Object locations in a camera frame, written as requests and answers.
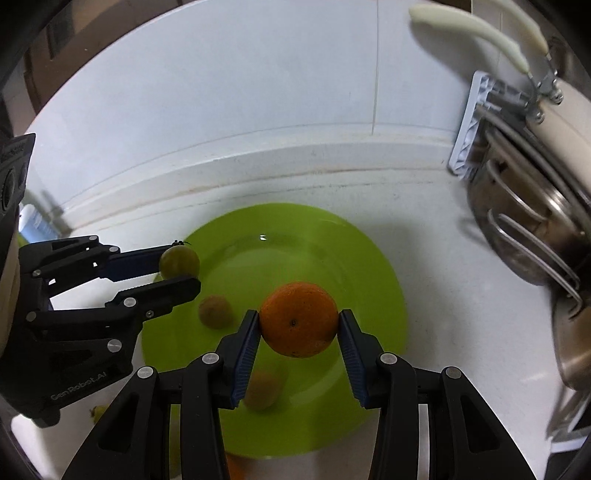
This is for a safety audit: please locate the dark wooden glass-door cabinet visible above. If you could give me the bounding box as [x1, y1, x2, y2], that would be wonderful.
[0, 0, 185, 125]

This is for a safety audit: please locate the large cream pan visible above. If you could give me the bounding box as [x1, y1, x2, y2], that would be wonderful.
[410, 4, 591, 195]

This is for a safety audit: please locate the white metal shelf rack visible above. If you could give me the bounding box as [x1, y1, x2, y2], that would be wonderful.
[448, 70, 591, 446]

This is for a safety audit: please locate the steel pot with wire handle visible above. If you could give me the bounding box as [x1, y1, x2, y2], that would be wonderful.
[466, 111, 591, 296]

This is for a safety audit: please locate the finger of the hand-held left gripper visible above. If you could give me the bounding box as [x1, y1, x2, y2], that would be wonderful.
[25, 274, 202, 354]
[18, 235, 174, 301]

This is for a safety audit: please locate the green plate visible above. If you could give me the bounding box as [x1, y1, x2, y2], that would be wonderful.
[141, 202, 408, 460]

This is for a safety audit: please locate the white blue pump bottle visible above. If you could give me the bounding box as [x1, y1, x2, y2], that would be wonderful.
[18, 203, 70, 245]

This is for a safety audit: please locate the small cream pan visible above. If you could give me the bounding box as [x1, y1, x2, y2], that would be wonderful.
[480, 0, 591, 107]

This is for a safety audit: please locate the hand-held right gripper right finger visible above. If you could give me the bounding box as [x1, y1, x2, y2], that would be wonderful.
[338, 308, 539, 480]

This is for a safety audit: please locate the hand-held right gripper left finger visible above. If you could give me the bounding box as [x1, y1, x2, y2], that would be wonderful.
[62, 309, 262, 480]

